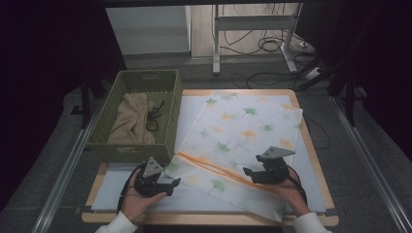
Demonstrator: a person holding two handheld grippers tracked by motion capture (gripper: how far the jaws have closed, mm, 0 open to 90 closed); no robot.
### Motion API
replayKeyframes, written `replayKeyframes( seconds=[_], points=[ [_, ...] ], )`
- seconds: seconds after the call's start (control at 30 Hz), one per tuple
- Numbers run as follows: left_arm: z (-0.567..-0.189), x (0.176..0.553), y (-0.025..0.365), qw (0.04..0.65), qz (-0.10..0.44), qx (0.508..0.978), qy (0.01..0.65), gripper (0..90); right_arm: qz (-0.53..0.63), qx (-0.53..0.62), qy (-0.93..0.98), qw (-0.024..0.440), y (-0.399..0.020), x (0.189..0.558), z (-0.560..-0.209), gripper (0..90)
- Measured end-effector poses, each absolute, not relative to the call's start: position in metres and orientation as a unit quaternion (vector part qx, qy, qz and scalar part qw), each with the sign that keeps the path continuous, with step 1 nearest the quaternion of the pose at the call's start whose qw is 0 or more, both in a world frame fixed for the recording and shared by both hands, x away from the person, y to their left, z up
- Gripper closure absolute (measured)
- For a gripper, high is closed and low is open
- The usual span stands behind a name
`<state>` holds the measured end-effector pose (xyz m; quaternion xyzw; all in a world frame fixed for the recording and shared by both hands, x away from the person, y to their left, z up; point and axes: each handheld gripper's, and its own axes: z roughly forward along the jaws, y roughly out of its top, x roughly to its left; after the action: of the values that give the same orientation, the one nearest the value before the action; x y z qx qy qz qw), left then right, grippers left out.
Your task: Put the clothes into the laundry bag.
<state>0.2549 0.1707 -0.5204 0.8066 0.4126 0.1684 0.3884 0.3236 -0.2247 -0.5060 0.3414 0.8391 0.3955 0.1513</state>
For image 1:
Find black floor cables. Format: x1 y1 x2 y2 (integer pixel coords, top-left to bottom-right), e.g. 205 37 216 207
220 3 325 90

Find white power strip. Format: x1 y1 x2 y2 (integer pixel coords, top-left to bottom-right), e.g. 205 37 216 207
304 66 325 82

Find white metal stand frame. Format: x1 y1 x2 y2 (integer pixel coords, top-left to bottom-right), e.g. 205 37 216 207
212 3 304 76

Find person's right hand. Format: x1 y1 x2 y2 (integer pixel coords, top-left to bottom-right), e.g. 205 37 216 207
273 168 310 217

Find white cabinet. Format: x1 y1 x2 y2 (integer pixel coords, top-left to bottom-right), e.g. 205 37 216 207
105 5 192 69

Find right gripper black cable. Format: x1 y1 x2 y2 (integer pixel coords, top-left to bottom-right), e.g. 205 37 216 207
286 165 308 205

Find green woven basket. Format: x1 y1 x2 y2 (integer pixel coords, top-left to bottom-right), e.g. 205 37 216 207
86 69 184 164

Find black stand leg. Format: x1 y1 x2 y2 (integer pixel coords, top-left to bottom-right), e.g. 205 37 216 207
71 69 108 129
326 64 367 127

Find white table mat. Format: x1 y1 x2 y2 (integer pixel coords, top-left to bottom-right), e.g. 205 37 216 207
91 94 326 214

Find leaf-printed fabric bag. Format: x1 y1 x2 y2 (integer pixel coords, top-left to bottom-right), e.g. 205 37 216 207
164 90 304 223

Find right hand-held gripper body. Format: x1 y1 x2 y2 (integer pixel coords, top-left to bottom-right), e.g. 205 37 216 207
256 146 296 184

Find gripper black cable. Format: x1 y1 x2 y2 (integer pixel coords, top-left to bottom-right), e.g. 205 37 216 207
286 165 308 205
117 163 145 215

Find black drawstring cord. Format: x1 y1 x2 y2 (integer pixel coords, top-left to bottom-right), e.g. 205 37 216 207
145 100 165 133

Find beige cloth garment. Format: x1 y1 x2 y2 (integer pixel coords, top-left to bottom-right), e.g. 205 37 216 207
106 92 157 145

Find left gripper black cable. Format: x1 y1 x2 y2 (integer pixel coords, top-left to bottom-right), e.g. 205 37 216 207
117 163 145 215

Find metal floor rail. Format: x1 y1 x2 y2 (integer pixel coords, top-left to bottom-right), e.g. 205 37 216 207
328 95 412 233
30 96 108 233

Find person's left hand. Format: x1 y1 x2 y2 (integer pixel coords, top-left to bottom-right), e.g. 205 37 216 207
120 176 168 223

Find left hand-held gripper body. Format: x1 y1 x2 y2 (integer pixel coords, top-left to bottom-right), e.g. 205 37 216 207
134 156 169 198

